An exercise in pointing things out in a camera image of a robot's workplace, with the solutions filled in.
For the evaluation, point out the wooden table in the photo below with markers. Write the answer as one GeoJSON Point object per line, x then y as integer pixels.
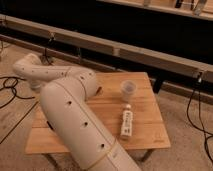
{"type": "Point", "coordinates": [149, 130]}

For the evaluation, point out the white bottle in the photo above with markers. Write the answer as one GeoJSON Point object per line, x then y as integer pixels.
{"type": "Point", "coordinates": [127, 118]}

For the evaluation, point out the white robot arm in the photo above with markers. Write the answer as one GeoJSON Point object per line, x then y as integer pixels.
{"type": "Point", "coordinates": [63, 102]}

